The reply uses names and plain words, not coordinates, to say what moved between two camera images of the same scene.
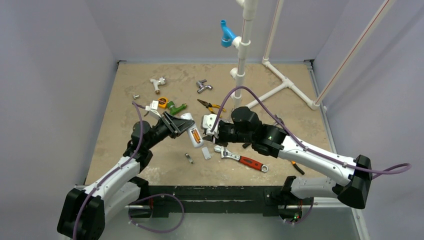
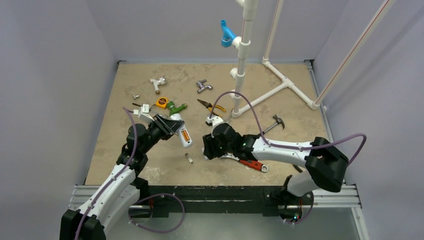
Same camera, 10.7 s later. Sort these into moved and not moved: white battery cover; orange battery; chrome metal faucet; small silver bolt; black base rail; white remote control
Moved: orange battery; white remote control
Not moved: white battery cover; black base rail; chrome metal faucet; small silver bolt
